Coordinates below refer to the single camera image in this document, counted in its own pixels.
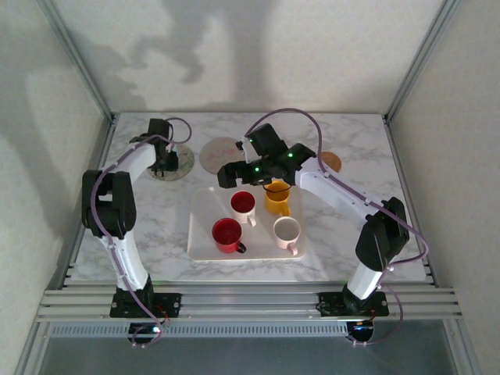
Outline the shiny grey round coaster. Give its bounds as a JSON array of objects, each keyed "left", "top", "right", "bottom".
[{"left": 147, "top": 143, "right": 195, "bottom": 182}]

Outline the large beige round printed coaster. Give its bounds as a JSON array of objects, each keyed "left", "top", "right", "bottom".
[{"left": 199, "top": 136, "right": 245, "bottom": 175}]

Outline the yellow mug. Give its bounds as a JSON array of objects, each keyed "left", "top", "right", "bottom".
[{"left": 264, "top": 180, "right": 293, "bottom": 218}]

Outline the red mug black handle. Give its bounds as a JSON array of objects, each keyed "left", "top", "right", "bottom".
[{"left": 211, "top": 217, "right": 248, "bottom": 254}]

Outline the woven rattan coaster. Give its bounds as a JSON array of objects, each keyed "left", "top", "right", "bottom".
[{"left": 320, "top": 151, "right": 343, "bottom": 175}]

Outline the pale pink mug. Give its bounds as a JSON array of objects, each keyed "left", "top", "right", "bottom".
[{"left": 272, "top": 216, "right": 302, "bottom": 257}]

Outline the white mug red inside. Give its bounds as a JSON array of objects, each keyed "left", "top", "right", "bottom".
[{"left": 229, "top": 190, "right": 259, "bottom": 228}]

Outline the white rectangular tray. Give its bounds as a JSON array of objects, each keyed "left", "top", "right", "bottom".
[{"left": 187, "top": 184, "right": 309, "bottom": 262}]

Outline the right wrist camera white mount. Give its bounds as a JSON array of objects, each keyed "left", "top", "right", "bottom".
[{"left": 234, "top": 139, "right": 252, "bottom": 163}]

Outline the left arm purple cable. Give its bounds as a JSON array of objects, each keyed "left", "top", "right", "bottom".
[{"left": 88, "top": 116, "right": 193, "bottom": 349}]

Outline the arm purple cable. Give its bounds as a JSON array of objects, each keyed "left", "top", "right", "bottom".
[
  {"left": 88, "top": 116, "right": 193, "bottom": 349},
  {"left": 245, "top": 107, "right": 432, "bottom": 347}
]

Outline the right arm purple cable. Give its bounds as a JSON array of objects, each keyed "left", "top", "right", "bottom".
[{"left": 245, "top": 107, "right": 432, "bottom": 347}]

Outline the aluminium side rail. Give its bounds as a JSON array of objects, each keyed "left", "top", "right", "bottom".
[
  {"left": 384, "top": 116, "right": 437, "bottom": 288},
  {"left": 58, "top": 115, "right": 120, "bottom": 291}
]

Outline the aluminium frame post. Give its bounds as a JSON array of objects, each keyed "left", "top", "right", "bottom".
[
  {"left": 37, "top": 0, "right": 118, "bottom": 123},
  {"left": 383, "top": 0, "right": 460, "bottom": 124}
]

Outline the aluminium cross rail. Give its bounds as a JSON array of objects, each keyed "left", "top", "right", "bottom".
[{"left": 37, "top": 287, "right": 466, "bottom": 323}]

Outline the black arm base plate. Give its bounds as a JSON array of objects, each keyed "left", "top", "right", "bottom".
[
  {"left": 318, "top": 291, "right": 390, "bottom": 318},
  {"left": 109, "top": 292, "right": 183, "bottom": 319}
]

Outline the grey slotted cable duct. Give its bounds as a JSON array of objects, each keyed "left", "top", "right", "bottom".
[{"left": 48, "top": 322, "right": 349, "bottom": 340}]

